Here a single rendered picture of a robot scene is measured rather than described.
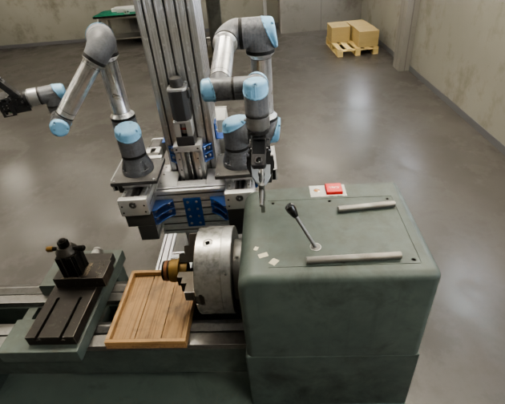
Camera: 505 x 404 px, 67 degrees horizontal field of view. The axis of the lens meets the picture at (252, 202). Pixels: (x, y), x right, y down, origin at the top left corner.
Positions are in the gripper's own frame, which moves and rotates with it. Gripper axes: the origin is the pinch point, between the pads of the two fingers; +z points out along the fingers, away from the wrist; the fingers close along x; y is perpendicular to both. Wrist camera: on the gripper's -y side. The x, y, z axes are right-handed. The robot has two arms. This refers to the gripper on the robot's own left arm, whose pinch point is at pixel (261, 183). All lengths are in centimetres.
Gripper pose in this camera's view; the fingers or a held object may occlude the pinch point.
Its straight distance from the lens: 133.3
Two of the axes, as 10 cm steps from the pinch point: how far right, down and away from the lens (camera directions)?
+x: -10.0, 0.4, 0.7
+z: 0.7, 8.1, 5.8
